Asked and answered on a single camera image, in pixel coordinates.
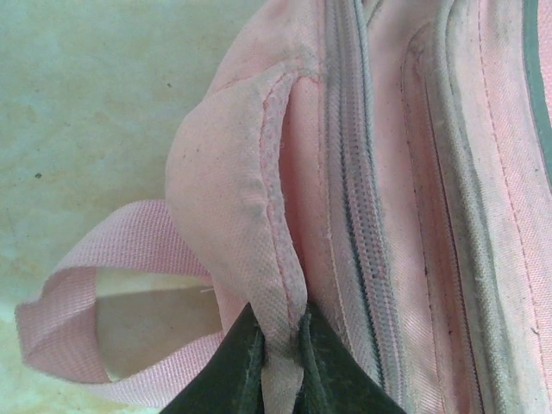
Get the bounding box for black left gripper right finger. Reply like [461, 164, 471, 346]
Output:
[292, 310, 406, 414]

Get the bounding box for pink student backpack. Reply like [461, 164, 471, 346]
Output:
[15, 0, 552, 414]

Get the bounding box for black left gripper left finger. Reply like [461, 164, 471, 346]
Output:
[161, 301, 267, 414]

